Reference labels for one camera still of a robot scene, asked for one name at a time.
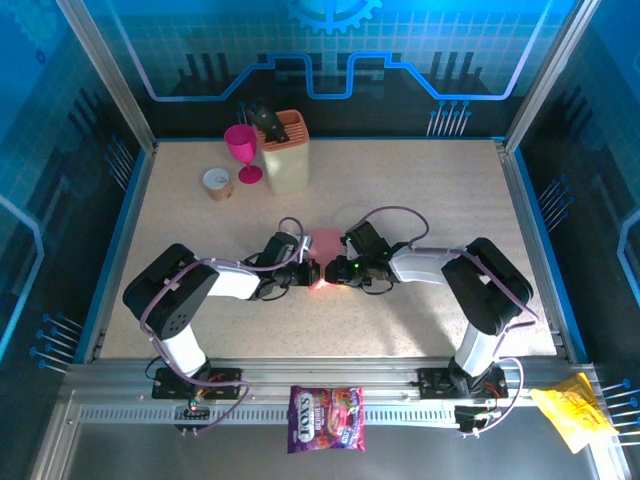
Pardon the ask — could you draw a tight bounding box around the black knife handle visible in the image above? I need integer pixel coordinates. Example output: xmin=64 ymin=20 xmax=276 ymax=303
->
xmin=243 ymin=98 xmax=275 ymax=119
xmin=251 ymin=109 xmax=292 ymax=145

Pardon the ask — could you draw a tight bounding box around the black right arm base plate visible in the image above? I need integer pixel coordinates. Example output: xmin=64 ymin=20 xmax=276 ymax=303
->
xmin=417 ymin=367 xmax=510 ymax=401

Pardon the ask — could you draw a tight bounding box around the aluminium front rail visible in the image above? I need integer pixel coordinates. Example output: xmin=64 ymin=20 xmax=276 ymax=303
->
xmin=59 ymin=355 xmax=604 ymax=409

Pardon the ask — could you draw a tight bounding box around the purple candy bag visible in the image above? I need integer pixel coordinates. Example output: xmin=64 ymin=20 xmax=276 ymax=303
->
xmin=286 ymin=384 xmax=367 ymax=455

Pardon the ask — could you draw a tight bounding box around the magenta plastic goblet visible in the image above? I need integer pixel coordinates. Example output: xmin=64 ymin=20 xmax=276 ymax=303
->
xmin=223 ymin=124 xmax=264 ymax=186

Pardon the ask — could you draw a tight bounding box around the pink cloth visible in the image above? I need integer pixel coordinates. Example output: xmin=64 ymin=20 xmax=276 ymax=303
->
xmin=305 ymin=227 xmax=344 ymax=292

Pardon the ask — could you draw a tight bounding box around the slotted grey metal strip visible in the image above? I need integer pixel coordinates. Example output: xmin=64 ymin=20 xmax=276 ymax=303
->
xmin=77 ymin=405 xmax=461 ymax=426

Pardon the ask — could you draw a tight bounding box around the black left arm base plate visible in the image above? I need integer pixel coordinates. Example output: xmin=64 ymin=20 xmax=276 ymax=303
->
xmin=151 ymin=367 xmax=245 ymax=401

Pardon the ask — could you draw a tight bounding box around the yellow plastic bag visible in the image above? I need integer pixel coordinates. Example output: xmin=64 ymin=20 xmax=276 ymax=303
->
xmin=529 ymin=372 xmax=621 ymax=455

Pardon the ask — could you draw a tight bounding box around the aluminium frame post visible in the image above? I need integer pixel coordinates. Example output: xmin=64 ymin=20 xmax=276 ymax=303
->
xmin=503 ymin=0 xmax=610 ymax=154
xmin=54 ymin=0 xmax=159 ymax=151

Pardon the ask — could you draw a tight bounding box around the small can with white lid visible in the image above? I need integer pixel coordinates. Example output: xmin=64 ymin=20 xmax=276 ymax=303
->
xmin=202 ymin=167 xmax=234 ymax=202

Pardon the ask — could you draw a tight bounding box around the small black circuit board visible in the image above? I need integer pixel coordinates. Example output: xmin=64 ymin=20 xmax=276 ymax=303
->
xmin=173 ymin=403 xmax=211 ymax=420
xmin=453 ymin=405 xmax=501 ymax=435

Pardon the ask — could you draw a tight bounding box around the beige knife block orange top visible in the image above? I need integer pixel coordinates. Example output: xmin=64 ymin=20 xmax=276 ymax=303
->
xmin=254 ymin=109 xmax=312 ymax=198

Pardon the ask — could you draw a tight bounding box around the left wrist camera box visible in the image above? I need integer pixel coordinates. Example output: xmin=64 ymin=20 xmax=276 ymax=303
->
xmin=273 ymin=229 xmax=314 ymax=262

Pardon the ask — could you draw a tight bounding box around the aluminium side rail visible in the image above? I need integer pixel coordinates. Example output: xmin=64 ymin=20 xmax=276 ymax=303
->
xmin=494 ymin=139 xmax=576 ymax=364
xmin=82 ymin=141 xmax=160 ymax=365

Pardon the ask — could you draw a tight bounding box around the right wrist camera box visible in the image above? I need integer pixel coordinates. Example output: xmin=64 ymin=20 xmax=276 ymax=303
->
xmin=343 ymin=221 xmax=391 ymax=257

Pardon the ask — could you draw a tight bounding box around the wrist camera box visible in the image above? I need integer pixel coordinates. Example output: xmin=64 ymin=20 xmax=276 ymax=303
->
xmin=273 ymin=229 xmax=314 ymax=262
xmin=343 ymin=221 xmax=391 ymax=257

